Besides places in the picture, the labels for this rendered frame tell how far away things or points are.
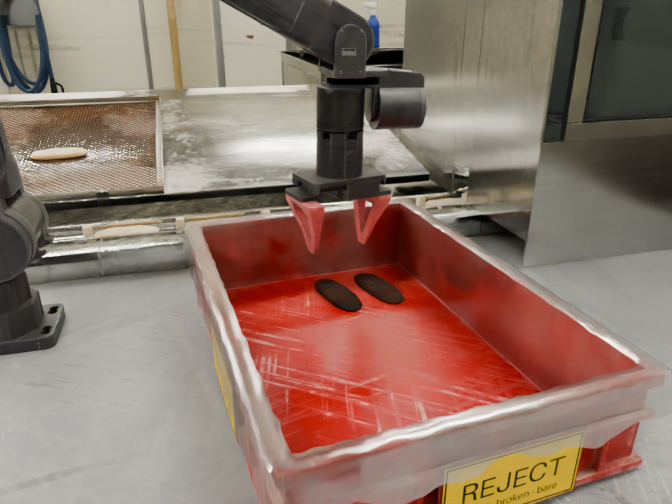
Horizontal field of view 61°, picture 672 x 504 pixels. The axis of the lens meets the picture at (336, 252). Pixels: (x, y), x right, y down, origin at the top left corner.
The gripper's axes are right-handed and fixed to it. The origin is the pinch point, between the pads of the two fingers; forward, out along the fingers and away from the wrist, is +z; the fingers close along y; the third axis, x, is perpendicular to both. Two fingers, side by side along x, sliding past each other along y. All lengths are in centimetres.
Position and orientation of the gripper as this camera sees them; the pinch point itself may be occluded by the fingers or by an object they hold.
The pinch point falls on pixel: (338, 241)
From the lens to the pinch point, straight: 73.8
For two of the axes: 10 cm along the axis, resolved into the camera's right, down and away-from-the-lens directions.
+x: 5.1, 3.4, -7.9
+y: -8.6, 1.8, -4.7
